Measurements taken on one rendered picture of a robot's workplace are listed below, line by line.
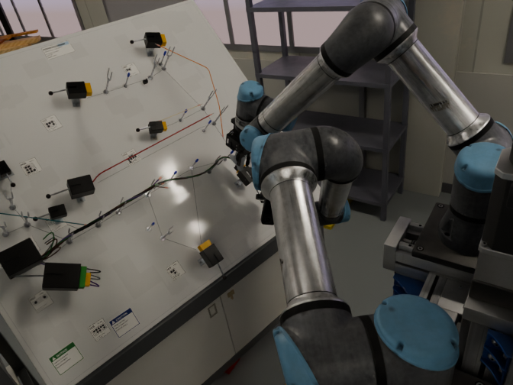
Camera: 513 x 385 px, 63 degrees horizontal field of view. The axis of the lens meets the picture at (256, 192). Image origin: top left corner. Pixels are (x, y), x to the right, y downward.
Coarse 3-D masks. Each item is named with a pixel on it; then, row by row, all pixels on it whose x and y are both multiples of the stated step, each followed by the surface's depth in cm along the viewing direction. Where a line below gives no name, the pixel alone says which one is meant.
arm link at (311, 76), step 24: (360, 24) 88; (384, 24) 89; (336, 48) 91; (360, 48) 89; (384, 48) 93; (312, 72) 97; (336, 72) 93; (288, 96) 104; (312, 96) 101; (264, 120) 111; (288, 120) 109
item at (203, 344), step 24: (216, 312) 156; (168, 336) 143; (192, 336) 152; (216, 336) 161; (144, 360) 139; (168, 360) 147; (192, 360) 156; (216, 360) 166; (120, 384) 135; (144, 384) 143; (168, 384) 151; (192, 384) 161
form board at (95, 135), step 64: (192, 0) 179; (0, 64) 138; (64, 64) 147; (192, 64) 169; (0, 128) 132; (64, 128) 140; (128, 128) 149; (192, 128) 160; (0, 192) 126; (64, 192) 134; (128, 192) 142; (192, 192) 152; (256, 192) 163; (64, 256) 128; (128, 256) 136; (192, 256) 145; (64, 320) 123; (64, 384) 118
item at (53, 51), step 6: (60, 42) 149; (66, 42) 150; (42, 48) 145; (48, 48) 146; (54, 48) 147; (60, 48) 148; (66, 48) 149; (72, 48) 150; (48, 54) 146; (54, 54) 146; (60, 54) 147
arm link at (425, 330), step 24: (384, 312) 61; (408, 312) 61; (432, 312) 61; (384, 336) 59; (408, 336) 58; (432, 336) 58; (456, 336) 58; (384, 360) 58; (408, 360) 57; (432, 360) 56; (456, 360) 59; (384, 384) 59; (408, 384) 59; (432, 384) 59
